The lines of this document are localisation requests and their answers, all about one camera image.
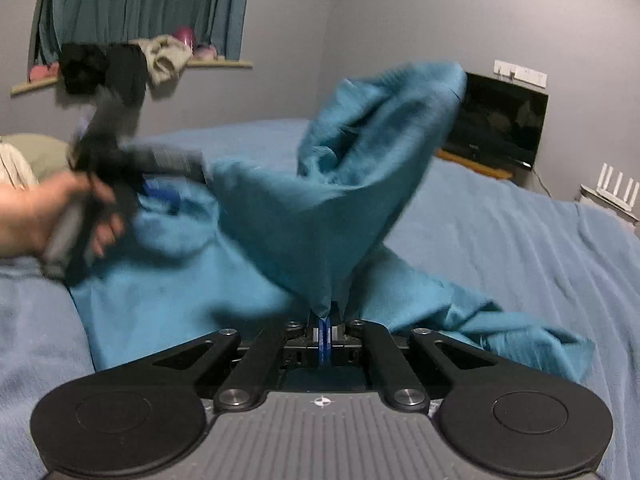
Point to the cream cloth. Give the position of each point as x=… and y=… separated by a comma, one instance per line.
x=15, y=167

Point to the pink plush item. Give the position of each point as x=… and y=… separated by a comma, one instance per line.
x=205, y=52

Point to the olive green pillow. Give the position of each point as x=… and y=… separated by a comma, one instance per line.
x=42, y=152

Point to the pink round cup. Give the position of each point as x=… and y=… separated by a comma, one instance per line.
x=184, y=37

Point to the pink slippers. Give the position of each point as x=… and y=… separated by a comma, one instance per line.
x=44, y=71

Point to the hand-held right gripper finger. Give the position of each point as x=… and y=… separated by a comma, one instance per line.
x=328, y=340
x=320, y=340

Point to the blue bed blanket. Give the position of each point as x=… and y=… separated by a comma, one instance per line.
x=500, y=240

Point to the white router with antennas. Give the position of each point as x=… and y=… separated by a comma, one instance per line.
x=617, y=187

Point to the beige crumpled cloth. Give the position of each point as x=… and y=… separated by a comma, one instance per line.
x=162, y=60

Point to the black flat screen television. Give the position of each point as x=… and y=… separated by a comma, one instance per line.
x=500, y=120

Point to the teal zip jacket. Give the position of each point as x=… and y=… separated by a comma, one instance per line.
x=300, y=220

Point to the white wall socket strip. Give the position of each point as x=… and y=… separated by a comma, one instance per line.
x=522, y=73

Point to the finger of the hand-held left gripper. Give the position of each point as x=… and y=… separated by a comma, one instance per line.
x=160, y=192

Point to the wooden television stand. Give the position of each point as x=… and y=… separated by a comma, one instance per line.
x=475, y=165

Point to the teal window curtain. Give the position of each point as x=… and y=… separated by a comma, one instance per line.
x=145, y=5

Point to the person's left hand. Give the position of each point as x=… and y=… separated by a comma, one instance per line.
x=35, y=215

